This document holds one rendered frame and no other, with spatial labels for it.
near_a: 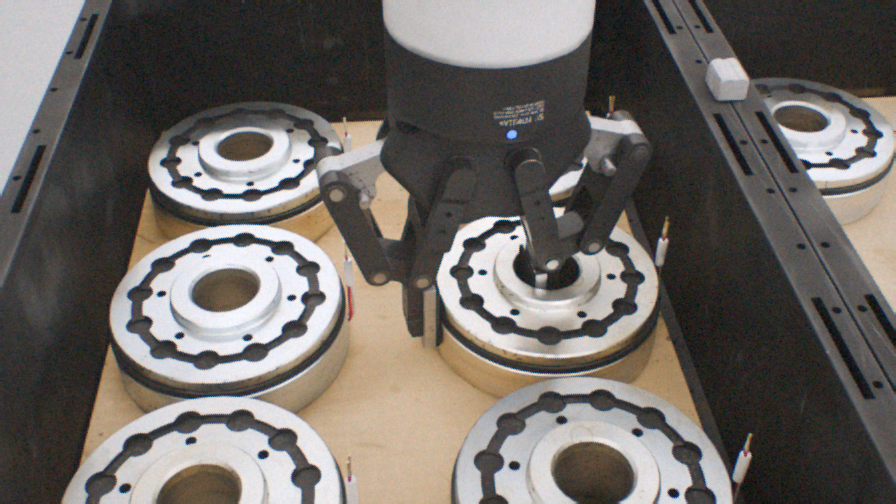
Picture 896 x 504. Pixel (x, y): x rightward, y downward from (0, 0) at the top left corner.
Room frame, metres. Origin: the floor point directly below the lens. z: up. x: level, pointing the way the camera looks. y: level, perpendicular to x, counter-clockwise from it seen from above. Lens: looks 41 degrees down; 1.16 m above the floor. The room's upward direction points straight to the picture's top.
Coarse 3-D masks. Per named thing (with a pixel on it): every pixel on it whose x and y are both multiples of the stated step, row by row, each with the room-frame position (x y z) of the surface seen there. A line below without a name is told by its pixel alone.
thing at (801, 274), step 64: (640, 0) 0.46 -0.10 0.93; (64, 64) 0.39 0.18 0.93; (704, 64) 0.39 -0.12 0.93; (64, 128) 0.34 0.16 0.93; (704, 128) 0.35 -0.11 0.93; (768, 192) 0.30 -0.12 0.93; (0, 256) 0.26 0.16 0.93; (768, 256) 0.27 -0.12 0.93; (832, 320) 0.23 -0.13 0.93; (832, 384) 0.20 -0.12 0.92
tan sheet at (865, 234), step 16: (880, 112) 0.51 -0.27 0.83; (880, 208) 0.41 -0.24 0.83; (848, 224) 0.40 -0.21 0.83; (864, 224) 0.40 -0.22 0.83; (880, 224) 0.40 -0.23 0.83; (864, 240) 0.39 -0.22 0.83; (880, 240) 0.39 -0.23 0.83; (864, 256) 0.38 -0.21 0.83; (880, 256) 0.38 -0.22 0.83; (880, 272) 0.36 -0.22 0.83; (880, 288) 0.35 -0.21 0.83
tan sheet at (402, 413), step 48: (384, 192) 0.43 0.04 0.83; (144, 240) 0.39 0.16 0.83; (336, 240) 0.39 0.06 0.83; (384, 288) 0.35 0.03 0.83; (384, 336) 0.32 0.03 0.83; (336, 384) 0.29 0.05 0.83; (384, 384) 0.29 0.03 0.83; (432, 384) 0.29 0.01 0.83; (672, 384) 0.29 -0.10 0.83; (96, 432) 0.26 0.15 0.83; (336, 432) 0.26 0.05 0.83; (384, 432) 0.26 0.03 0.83; (432, 432) 0.26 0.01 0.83; (384, 480) 0.24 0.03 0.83; (432, 480) 0.24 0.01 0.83
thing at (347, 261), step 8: (344, 248) 0.32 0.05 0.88; (344, 256) 0.32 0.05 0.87; (344, 264) 0.32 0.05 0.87; (344, 272) 0.32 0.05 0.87; (352, 272) 0.32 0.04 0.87; (352, 280) 0.32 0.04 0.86; (352, 288) 0.32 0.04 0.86; (352, 296) 0.32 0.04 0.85; (352, 304) 0.32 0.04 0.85; (352, 312) 0.32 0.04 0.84
